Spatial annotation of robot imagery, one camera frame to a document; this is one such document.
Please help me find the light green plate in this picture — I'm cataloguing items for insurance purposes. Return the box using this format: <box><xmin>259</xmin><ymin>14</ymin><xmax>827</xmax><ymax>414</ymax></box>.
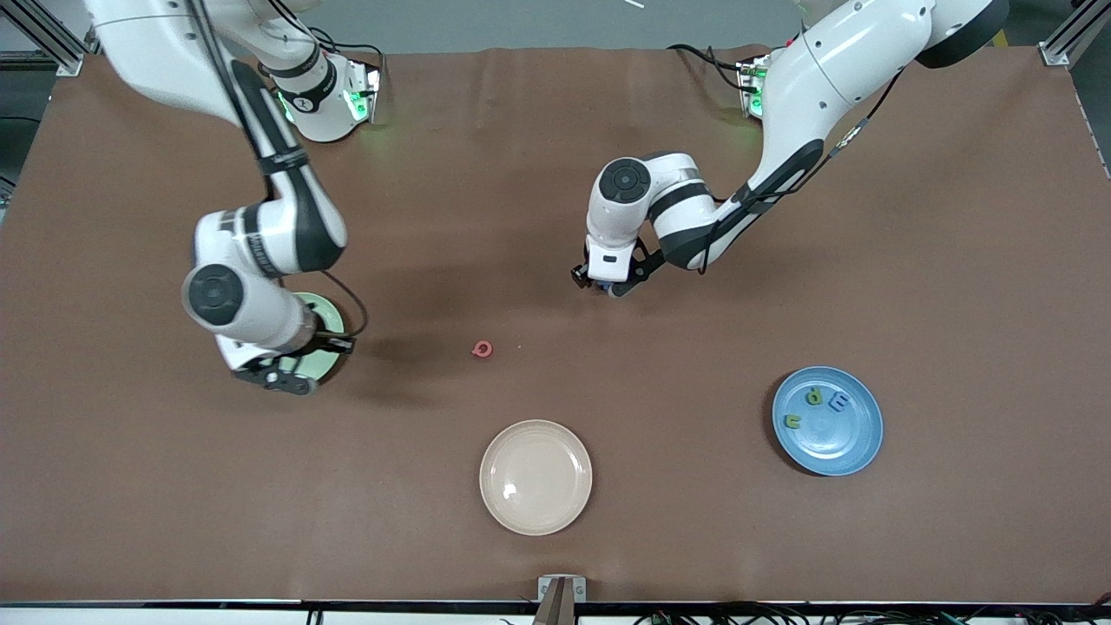
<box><xmin>291</xmin><ymin>293</ymin><xmax>345</xmax><ymax>389</ymax></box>

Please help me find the brown table cover sheet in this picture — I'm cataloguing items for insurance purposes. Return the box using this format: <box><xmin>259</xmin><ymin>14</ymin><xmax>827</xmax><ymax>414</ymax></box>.
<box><xmin>0</xmin><ymin>45</ymin><xmax>1111</xmax><ymax>604</ymax></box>

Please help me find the beige plate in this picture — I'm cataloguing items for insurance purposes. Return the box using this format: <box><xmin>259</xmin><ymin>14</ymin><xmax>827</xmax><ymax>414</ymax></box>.
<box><xmin>479</xmin><ymin>419</ymin><xmax>594</xmax><ymax>536</ymax></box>

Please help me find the black table edge trim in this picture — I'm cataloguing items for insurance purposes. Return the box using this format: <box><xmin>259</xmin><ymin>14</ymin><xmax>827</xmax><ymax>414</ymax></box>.
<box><xmin>0</xmin><ymin>599</ymin><xmax>1111</xmax><ymax>610</ymax></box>

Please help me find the blue plate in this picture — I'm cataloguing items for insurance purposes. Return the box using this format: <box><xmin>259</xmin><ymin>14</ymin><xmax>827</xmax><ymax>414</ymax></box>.
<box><xmin>772</xmin><ymin>365</ymin><xmax>884</xmax><ymax>477</ymax></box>

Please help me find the black left base cable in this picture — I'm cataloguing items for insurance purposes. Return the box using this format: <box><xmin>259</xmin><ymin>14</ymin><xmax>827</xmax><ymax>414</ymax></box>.
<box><xmin>667</xmin><ymin>43</ymin><xmax>749</xmax><ymax>92</ymax></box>

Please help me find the black base cable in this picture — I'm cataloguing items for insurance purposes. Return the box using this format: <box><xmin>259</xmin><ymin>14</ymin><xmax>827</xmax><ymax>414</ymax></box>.
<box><xmin>667</xmin><ymin>43</ymin><xmax>749</xmax><ymax>92</ymax></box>
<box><xmin>278</xmin><ymin>0</ymin><xmax>385</xmax><ymax>75</ymax></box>

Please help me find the black right base cable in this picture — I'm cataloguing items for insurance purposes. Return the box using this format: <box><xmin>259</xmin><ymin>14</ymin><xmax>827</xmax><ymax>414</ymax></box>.
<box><xmin>278</xmin><ymin>0</ymin><xmax>385</xmax><ymax>75</ymax></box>

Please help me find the grey metal clamp bracket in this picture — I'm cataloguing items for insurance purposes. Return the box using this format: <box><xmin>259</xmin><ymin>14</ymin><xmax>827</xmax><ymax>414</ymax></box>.
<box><xmin>538</xmin><ymin>575</ymin><xmax>587</xmax><ymax>604</ymax></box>

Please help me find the brown post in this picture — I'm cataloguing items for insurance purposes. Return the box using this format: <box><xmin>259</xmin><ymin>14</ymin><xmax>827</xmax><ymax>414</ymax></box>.
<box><xmin>532</xmin><ymin>580</ymin><xmax>578</xmax><ymax>625</ymax></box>

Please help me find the black cable bundle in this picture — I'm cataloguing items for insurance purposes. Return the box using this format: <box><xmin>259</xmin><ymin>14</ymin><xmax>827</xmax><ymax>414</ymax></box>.
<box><xmin>503</xmin><ymin>595</ymin><xmax>1111</xmax><ymax>625</ymax></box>

